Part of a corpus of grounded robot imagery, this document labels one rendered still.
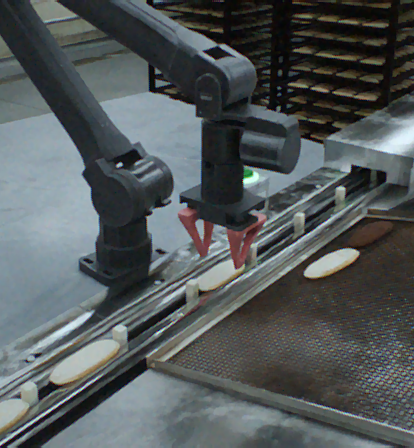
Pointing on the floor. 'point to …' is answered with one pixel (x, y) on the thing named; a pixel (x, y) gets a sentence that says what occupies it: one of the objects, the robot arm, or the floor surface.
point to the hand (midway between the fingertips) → (221, 256)
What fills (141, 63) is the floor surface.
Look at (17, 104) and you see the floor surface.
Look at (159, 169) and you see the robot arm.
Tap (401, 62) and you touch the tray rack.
